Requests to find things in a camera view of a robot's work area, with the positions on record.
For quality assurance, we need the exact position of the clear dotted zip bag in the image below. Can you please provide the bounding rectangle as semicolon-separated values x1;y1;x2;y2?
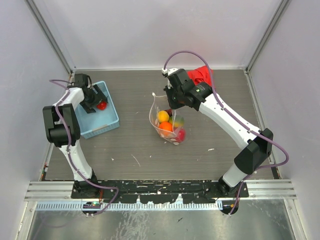
148;92;187;146

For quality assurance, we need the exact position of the dark red apple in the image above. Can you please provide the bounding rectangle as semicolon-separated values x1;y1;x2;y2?
166;109;173;117

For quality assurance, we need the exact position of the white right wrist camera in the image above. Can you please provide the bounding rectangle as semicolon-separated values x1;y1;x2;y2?
161;67;179;78

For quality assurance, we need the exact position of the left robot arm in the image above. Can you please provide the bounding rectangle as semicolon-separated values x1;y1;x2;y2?
42;73;108;198

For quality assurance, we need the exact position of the red cloth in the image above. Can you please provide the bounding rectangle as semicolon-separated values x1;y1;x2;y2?
187;65;214;86

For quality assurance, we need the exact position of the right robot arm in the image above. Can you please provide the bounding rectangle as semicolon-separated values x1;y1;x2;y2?
161;68;274;197

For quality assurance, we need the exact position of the yellow green mango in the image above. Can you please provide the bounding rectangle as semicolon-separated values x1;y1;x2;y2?
168;115;185;128

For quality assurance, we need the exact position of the light blue plastic basket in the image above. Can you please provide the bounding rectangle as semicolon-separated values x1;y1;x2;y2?
75;81;120;139

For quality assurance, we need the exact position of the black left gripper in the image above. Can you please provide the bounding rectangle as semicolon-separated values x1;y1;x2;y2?
80;84;107;114

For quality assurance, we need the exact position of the yellow lemon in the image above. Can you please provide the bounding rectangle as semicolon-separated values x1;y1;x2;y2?
157;110;170;124

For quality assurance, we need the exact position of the orange fruit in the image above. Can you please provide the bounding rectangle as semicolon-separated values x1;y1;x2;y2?
158;122;173;137

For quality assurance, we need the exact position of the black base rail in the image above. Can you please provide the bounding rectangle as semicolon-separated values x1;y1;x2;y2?
71;180;249;204

